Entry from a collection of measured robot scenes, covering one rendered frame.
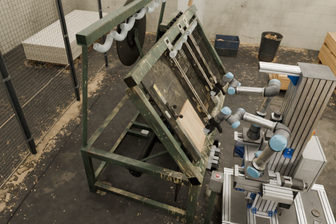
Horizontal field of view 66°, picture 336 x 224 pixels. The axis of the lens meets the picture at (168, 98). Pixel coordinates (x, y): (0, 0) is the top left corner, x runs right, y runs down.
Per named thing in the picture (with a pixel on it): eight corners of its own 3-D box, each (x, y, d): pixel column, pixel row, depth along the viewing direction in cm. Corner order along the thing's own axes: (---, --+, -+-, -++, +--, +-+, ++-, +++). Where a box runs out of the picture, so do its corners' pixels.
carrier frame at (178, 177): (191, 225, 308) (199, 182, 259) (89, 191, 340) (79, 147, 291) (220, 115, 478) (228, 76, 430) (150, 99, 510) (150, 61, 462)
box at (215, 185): (219, 193, 258) (222, 182, 248) (208, 190, 261) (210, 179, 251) (221, 184, 268) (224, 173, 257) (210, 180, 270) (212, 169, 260)
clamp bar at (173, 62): (207, 126, 318) (225, 122, 306) (156, 44, 278) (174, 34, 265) (208, 121, 326) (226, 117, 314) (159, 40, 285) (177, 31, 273)
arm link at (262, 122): (296, 124, 206) (238, 104, 231) (292, 131, 199) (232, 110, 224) (292, 135, 212) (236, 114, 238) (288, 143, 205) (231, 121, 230)
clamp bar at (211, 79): (216, 95, 374) (232, 90, 361) (175, 22, 333) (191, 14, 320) (218, 92, 381) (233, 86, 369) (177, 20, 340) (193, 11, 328)
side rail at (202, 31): (220, 76, 426) (226, 74, 420) (187, 16, 388) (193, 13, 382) (220, 74, 432) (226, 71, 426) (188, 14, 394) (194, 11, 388)
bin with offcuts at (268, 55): (277, 64, 647) (285, 40, 609) (256, 62, 655) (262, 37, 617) (274, 55, 688) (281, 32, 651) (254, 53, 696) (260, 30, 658)
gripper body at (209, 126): (205, 122, 237) (212, 114, 230) (212, 127, 238) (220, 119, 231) (204, 128, 231) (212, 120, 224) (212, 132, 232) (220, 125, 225)
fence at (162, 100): (197, 158, 277) (200, 158, 275) (149, 87, 244) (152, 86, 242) (198, 155, 281) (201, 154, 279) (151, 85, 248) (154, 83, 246)
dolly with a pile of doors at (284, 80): (295, 96, 537) (302, 79, 514) (269, 92, 545) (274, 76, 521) (290, 80, 586) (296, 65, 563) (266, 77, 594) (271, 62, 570)
